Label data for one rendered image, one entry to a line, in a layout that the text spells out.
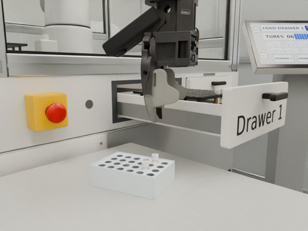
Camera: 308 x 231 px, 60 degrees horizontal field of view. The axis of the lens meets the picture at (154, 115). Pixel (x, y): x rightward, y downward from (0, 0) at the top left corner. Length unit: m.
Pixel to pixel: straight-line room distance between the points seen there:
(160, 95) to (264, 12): 2.03
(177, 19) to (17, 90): 0.34
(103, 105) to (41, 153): 0.19
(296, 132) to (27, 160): 1.29
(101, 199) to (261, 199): 0.25
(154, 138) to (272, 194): 0.45
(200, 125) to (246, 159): 2.02
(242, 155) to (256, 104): 1.99
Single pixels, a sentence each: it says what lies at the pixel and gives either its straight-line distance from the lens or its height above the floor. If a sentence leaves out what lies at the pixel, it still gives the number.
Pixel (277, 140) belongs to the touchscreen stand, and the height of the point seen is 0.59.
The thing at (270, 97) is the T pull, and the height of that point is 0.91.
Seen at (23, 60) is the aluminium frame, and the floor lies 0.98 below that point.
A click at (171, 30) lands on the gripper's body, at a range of 0.46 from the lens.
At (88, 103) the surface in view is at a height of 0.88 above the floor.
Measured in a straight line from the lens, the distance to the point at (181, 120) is 0.57.
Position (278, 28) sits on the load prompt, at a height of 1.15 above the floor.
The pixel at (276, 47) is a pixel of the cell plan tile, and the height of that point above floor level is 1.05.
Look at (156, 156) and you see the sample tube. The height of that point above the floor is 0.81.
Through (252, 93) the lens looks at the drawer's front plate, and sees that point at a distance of 0.56.
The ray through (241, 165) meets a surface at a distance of 2.59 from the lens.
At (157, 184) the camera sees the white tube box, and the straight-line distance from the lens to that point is 0.43.
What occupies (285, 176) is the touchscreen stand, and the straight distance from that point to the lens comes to 1.61.
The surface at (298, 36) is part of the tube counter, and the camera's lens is 1.53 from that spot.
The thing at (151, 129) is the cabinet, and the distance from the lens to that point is 0.82.
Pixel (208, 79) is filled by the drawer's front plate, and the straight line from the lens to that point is 1.01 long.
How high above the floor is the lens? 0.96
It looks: 10 degrees down
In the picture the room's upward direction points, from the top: straight up
